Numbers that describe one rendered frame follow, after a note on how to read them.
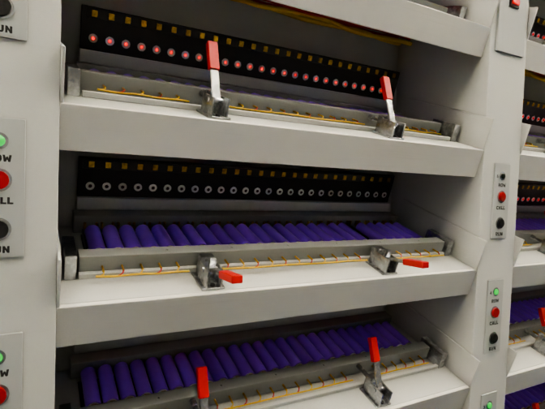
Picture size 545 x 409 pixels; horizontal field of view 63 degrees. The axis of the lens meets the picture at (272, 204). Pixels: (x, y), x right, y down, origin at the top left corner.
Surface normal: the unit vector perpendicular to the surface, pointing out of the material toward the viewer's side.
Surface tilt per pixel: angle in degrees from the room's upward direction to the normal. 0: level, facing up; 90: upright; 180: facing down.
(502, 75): 90
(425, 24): 108
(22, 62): 90
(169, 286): 18
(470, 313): 90
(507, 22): 90
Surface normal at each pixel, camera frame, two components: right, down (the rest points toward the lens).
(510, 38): 0.48, 0.05
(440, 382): 0.18, -0.93
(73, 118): 0.45, 0.36
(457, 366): -0.88, -0.01
